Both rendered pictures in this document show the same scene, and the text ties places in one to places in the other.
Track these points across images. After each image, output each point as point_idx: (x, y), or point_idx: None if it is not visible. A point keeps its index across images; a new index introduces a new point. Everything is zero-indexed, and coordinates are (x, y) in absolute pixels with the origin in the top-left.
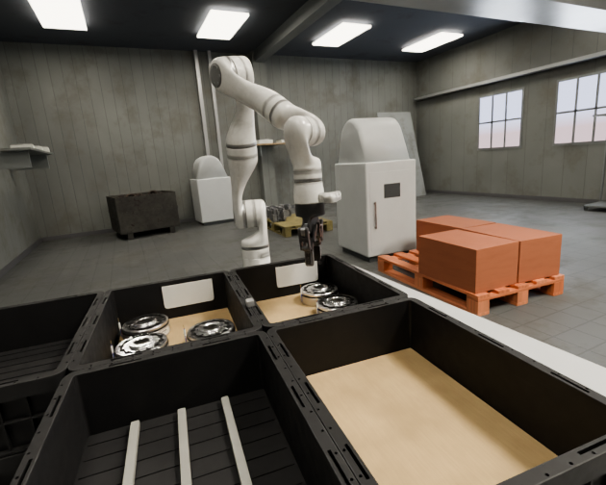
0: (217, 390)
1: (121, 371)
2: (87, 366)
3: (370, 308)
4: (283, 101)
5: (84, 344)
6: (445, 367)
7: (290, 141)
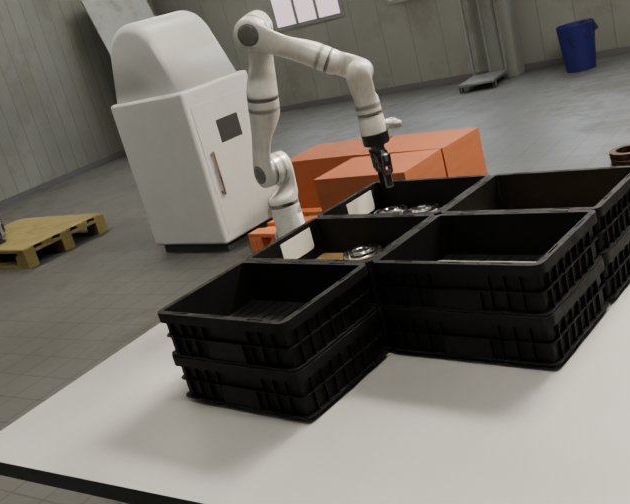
0: (431, 259)
1: (394, 253)
2: (374, 257)
3: (480, 186)
4: (333, 50)
5: None
6: (536, 205)
7: (357, 83)
